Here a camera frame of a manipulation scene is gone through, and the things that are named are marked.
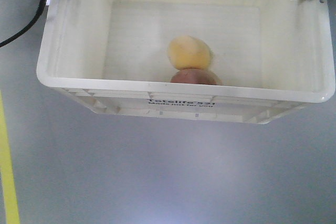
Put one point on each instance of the yellow plush burger toy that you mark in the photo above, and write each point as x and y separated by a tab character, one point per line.
186	52

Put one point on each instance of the white plastic tote crate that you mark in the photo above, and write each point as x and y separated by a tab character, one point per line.
248	61

